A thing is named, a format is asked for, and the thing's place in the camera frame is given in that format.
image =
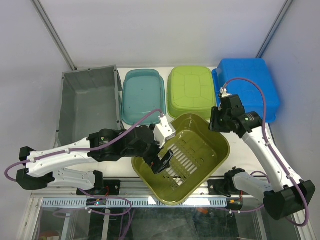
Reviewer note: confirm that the olive green slotted basket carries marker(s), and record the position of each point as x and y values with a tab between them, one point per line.
197	154

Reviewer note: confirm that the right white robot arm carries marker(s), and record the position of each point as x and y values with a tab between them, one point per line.
286	193

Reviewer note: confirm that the large blue plastic container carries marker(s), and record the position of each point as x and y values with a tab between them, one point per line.
247	73

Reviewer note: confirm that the white slotted cable duct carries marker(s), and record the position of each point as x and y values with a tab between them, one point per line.
138	202

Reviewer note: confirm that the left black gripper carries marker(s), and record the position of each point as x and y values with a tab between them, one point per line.
157	165

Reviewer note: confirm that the aluminium front rail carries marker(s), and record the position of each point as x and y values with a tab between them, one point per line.
128	188

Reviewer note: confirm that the teal plastic tub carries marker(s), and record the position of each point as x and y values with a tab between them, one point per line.
143	92

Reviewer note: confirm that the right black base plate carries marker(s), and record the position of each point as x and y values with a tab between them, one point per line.
218	187

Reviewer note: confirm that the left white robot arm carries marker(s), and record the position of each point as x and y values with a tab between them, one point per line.
51	167

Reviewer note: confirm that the aluminium corner post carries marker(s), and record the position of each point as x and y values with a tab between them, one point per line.
53	33
281	15

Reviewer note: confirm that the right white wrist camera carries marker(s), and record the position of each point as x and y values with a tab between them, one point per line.
222	94

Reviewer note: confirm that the left aluminium corner post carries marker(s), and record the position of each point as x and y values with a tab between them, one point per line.
53	33

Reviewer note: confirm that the lime green plastic tub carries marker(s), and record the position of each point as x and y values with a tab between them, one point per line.
190	89

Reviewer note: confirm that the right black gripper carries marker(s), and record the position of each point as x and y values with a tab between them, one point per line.
214	126

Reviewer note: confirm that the right aluminium corner post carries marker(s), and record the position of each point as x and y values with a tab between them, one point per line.
281	15

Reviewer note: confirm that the grey plastic tray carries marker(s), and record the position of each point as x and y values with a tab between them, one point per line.
90	101

